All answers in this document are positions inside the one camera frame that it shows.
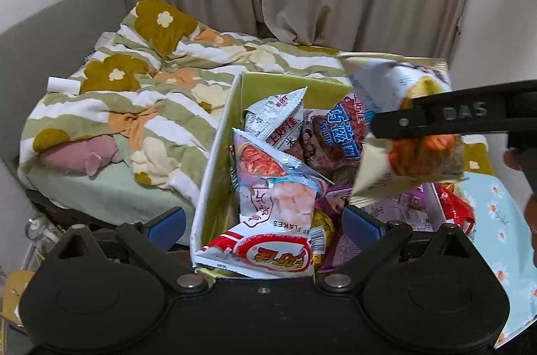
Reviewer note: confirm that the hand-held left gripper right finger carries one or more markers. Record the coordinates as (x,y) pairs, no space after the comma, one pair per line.
(363,227)

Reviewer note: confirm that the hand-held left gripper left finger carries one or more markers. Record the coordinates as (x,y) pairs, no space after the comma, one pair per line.
(168,229)

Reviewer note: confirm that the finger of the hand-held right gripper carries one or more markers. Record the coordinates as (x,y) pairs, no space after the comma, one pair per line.
(398,123)

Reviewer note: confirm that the orange sticks snack packet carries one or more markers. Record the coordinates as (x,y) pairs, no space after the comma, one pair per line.
(419,157)

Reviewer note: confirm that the blue red snack packet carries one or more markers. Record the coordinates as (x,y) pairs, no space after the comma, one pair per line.
(344,128)

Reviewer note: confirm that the yellow-green cardboard box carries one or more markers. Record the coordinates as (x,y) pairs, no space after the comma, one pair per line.
(209,178)

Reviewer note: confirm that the brown cartoon snack packet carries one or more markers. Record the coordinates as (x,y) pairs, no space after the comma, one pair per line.
(312,145)

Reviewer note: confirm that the red oval label snack packet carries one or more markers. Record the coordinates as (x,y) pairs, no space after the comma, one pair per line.
(260,254)

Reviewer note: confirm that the pink white snack packet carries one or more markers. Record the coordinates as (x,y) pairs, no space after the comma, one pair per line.
(272,187)

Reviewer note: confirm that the silver grey snack packet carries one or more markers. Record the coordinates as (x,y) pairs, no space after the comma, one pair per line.
(277,115)

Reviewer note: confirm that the person's right hand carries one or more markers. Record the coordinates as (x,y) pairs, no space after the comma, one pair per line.
(512,160)

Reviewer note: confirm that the purple pink snack packet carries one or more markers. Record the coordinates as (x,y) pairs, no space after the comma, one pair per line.
(394,212)

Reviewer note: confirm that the yellow snack packet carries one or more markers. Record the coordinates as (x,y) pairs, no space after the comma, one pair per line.
(322,229)

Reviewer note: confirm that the green bed sheet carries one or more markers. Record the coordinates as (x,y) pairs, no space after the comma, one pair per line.
(105,191)

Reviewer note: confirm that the pink plush pillow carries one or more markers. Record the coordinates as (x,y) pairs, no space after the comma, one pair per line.
(79,155)

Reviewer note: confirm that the light blue floral cloth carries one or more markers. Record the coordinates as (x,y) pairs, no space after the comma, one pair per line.
(499,237)

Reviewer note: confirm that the clear glass bottle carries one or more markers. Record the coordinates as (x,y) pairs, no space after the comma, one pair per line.
(40,233)

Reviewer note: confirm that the floral striped blanket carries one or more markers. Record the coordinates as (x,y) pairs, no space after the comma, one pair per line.
(168,86)

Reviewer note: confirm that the brown cardboard box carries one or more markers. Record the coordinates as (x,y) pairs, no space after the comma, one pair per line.
(12,296)

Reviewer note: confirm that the white paper roll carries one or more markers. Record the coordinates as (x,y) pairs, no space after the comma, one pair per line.
(63,84)

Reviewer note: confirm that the grey headboard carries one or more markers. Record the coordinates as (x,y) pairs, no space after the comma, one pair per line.
(42,23)

